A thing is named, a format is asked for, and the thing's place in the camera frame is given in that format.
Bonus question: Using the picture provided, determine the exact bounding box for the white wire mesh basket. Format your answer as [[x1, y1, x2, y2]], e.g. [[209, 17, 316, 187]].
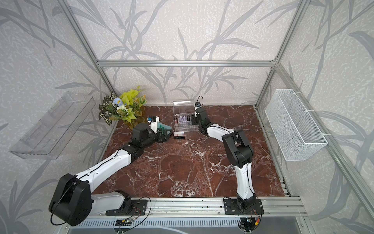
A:
[[265, 89, 328, 161]]

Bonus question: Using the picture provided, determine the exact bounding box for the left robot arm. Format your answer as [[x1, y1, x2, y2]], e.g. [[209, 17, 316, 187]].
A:
[[49, 122, 173, 226]]

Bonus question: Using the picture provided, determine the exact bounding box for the clear plastic wall shelf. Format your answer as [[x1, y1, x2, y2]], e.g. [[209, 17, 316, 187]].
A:
[[9, 92, 95, 160]]

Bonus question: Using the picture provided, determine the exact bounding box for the aluminium front rail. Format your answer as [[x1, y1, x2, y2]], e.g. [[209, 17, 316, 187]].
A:
[[87, 196, 307, 219]]

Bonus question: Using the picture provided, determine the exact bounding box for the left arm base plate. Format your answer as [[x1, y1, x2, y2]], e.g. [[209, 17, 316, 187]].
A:
[[105, 197, 149, 216]]

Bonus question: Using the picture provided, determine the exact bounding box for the clear acrylic lipstick organizer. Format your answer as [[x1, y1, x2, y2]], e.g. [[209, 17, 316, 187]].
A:
[[173, 100, 198, 133]]

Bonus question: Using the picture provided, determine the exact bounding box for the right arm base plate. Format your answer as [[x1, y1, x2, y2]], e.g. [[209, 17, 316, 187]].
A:
[[223, 196, 265, 215]]

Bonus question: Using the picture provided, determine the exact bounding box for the artificial plant in vase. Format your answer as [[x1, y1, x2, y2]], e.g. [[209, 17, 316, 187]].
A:
[[98, 86, 147, 129]]

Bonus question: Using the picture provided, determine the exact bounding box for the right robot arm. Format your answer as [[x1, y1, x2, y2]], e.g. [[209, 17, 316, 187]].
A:
[[191, 102, 257, 209]]

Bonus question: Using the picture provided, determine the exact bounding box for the teal dustpan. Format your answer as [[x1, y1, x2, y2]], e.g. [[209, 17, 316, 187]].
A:
[[158, 122, 172, 131]]

